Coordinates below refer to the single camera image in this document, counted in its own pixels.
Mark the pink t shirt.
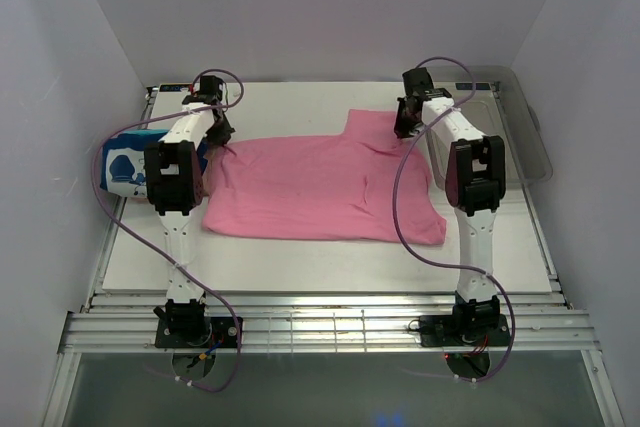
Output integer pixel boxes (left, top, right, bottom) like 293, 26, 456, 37
202, 109, 447, 246

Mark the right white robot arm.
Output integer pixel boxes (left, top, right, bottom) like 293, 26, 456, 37
394, 67, 510, 349

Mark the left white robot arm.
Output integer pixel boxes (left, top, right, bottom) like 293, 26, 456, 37
144, 69, 235, 347

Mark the clear plastic bin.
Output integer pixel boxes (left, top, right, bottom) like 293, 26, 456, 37
427, 64, 553, 189

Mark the folded blue printed t shirt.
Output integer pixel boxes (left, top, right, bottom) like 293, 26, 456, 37
100, 129, 168, 199

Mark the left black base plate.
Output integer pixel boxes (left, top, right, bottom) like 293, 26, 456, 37
154, 316, 244, 350

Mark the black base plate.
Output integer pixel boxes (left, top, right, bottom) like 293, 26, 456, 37
417, 315, 511, 348
154, 316, 244, 350

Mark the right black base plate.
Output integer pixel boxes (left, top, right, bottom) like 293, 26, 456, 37
417, 315, 511, 348

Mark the aluminium rail frame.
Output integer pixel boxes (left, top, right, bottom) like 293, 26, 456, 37
60, 292, 599, 354

